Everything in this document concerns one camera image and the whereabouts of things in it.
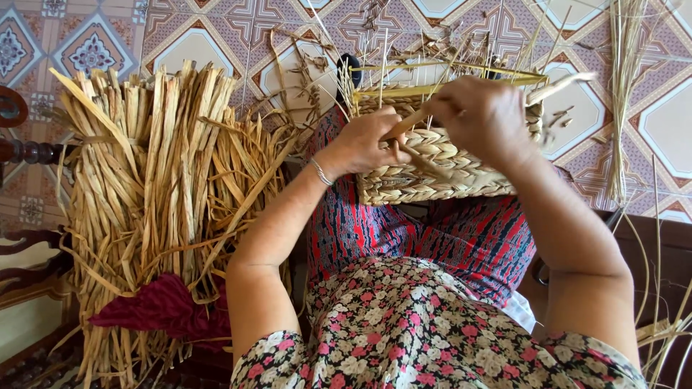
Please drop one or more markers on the loose thin reed stalks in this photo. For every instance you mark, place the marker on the loose thin reed stalks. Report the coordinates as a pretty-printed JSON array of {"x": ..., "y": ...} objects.
[{"x": 662, "y": 329}]

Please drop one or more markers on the black sandal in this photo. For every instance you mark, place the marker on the black sandal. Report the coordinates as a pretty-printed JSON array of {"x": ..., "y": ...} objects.
[{"x": 349, "y": 73}]

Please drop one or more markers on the scattered straw scraps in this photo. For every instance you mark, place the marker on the scattered straw scraps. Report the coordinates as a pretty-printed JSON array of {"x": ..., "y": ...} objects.
[{"x": 303, "y": 75}]

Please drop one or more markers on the bundle of thin pale reeds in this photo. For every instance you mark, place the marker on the bundle of thin pale reeds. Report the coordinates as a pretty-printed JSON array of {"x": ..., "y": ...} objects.
[{"x": 624, "y": 81}]

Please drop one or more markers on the dark wooden bench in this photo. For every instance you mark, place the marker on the dark wooden bench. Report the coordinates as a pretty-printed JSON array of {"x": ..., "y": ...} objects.
[{"x": 667, "y": 259}]

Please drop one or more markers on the floral print shirt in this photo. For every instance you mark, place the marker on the floral print shirt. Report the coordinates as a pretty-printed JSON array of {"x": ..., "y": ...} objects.
[{"x": 421, "y": 335}]

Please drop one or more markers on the white fabric piece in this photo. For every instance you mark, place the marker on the white fabric piece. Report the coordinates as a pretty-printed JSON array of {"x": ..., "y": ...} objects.
[{"x": 520, "y": 312}]

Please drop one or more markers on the person's left hand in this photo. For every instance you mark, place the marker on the person's left hand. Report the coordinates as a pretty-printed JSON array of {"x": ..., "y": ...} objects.
[{"x": 359, "y": 146}]

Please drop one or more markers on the bundle of dried straw strips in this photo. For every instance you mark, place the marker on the bundle of dried straw strips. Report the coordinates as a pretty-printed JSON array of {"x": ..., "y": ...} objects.
[{"x": 162, "y": 162}]

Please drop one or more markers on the dark carved wooden chair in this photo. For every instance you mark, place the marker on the dark carved wooden chair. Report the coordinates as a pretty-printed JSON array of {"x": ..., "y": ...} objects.
[{"x": 32, "y": 152}]

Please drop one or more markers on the red patterned trousers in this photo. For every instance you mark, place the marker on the red patterned trousers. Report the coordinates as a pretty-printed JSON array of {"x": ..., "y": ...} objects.
[{"x": 459, "y": 237}]

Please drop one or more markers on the dried straw strand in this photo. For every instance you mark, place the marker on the dried straw strand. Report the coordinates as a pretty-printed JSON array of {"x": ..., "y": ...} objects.
[{"x": 557, "y": 86}]

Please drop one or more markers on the person's right fingers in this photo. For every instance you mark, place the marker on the person's right fingers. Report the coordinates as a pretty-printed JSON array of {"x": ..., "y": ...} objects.
[{"x": 444, "y": 105}]

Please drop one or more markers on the woven straw basket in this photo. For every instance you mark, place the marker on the woven straw basket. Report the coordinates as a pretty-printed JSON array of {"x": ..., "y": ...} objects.
[{"x": 432, "y": 181}]

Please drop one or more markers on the maroon cloth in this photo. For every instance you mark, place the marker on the maroon cloth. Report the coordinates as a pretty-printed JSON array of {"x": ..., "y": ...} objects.
[{"x": 162, "y": 308}]

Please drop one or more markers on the person's right hand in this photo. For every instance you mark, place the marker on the person's right hand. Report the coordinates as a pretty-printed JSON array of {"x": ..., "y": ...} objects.
[{"x": 486, "y": 119}]

